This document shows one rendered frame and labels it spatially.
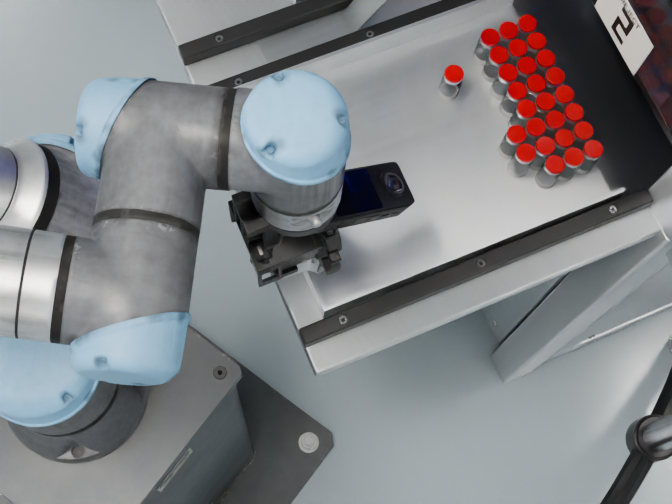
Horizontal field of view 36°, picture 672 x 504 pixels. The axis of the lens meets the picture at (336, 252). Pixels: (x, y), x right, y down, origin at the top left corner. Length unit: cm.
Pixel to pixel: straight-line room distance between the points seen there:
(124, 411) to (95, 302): 41
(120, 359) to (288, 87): 22
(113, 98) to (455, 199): 48
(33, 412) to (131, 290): 28
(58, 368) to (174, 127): 29
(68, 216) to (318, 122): 33
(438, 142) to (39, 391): 49
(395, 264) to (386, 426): 89
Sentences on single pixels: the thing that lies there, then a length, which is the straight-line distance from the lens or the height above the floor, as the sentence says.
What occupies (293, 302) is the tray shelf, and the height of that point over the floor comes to 88.
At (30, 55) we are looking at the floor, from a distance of 223.
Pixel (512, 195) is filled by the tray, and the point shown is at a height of 88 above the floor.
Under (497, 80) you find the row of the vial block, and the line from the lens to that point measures 115.
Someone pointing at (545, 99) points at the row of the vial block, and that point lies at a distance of 114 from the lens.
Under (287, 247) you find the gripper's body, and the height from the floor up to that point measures 105.
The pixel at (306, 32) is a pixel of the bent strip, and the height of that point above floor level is 88.
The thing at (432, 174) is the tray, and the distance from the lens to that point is 113.
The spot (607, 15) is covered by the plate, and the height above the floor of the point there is 100.
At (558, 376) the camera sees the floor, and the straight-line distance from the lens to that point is 202.
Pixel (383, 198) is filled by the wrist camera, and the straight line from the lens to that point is 93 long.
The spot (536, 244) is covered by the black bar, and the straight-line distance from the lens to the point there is 111.
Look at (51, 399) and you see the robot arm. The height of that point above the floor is 101.
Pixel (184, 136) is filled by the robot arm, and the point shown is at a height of 125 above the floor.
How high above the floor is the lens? 193
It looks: 73 degrees down
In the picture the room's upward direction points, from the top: 9 degrees clockwise
